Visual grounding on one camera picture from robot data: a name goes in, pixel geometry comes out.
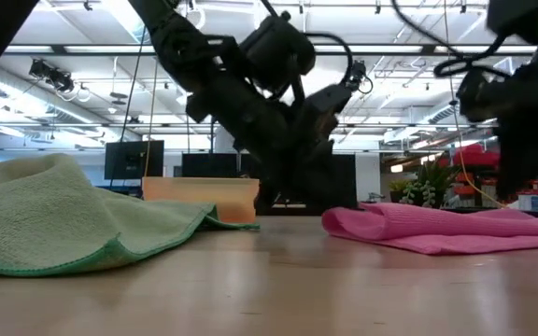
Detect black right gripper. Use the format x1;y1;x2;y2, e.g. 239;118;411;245
458;41;538;202

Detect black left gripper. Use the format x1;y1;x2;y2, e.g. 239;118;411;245
253;109;336;217

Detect pink microfiber towel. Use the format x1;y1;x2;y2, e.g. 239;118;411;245
320;201;538;257

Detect green microfiber towel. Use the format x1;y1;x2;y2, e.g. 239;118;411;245
0;152;262;279

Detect white and blue box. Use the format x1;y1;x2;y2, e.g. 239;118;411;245
517;189;538;212

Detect shelf with red bins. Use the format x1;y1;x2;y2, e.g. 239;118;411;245
450;143;502;209

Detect black partition panels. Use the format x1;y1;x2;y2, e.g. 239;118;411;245
181;152;359;210

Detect orange translucent plastic bin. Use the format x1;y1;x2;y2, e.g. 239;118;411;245
141;175;261;225

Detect small potted succulent plant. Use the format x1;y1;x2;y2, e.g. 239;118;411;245
387;161;461;209

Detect black ceiling device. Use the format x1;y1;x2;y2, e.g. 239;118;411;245
346;60;374;94
28;58;75;93

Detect black monitor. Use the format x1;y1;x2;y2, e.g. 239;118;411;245
104;139;165;181

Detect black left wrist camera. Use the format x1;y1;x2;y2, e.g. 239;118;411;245
304;82;355;125

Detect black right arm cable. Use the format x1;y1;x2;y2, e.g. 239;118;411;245
389;0;513;79

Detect black left camera cable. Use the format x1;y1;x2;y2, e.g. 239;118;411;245
304;31;355;90

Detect black hanging cord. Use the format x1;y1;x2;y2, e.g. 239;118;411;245
119;25;149;144

